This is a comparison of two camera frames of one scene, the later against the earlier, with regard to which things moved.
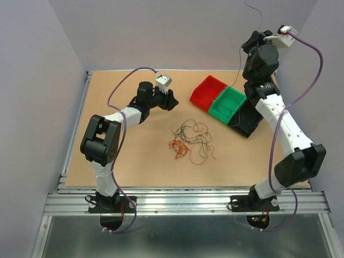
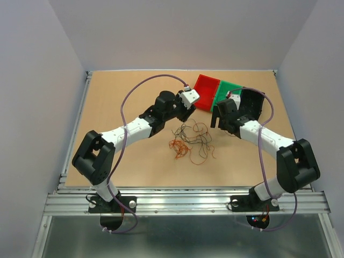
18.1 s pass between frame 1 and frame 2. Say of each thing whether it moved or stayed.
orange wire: stayed
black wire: moved
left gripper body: moved
